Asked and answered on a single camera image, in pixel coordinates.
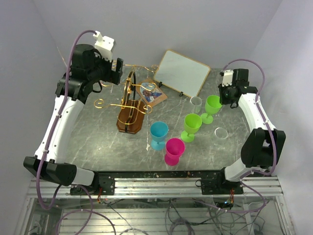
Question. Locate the small illustrated book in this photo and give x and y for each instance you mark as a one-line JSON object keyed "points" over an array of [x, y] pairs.
{"points": [[150, 92]]}

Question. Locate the gold framed whiteboard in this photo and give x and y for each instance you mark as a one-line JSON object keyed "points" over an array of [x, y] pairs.
{"points": [[181, 73]]}

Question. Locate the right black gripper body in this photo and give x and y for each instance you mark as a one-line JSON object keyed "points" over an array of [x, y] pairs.
{"points": [[225, 94]]}

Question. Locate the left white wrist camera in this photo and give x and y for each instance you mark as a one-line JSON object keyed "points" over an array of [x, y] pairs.
{"points": [[105, 45]]}

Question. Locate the blue wine glass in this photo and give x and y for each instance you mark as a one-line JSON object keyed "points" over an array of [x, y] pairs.
{"points": [[159, 131]]}

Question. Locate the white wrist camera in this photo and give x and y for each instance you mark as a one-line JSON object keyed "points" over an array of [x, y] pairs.
{"points": [[105, 45], [227, 76]]}

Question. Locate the green wine glass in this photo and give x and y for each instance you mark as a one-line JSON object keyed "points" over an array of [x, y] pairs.
{"points": [[212, 106], [192, 124]]}

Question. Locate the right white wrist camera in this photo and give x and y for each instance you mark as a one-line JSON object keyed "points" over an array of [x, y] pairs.
{"points": [[227, 76]]}

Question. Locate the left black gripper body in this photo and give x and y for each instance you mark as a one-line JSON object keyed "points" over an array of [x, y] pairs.
{"points": [[105, 73]]}

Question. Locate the aluminium rail frame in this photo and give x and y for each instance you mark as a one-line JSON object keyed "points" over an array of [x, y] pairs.
{"points": [[160, 203]]}

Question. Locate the gold wine glass rack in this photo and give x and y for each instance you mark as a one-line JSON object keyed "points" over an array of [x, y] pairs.
{"points": [[132, 110]]}

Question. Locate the clear wine glass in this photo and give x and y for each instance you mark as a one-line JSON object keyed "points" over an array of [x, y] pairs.
{"points": [[221, 133], [196, 104]]}

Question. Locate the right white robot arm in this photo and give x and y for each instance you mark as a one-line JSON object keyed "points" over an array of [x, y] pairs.
{"points": [[262, 149]]}

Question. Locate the pink wine glass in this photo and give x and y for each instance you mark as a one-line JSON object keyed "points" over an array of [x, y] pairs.
{"points": [[174, 150]]}

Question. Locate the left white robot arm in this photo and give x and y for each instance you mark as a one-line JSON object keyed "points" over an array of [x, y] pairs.
{"points": [[90, 65]]}

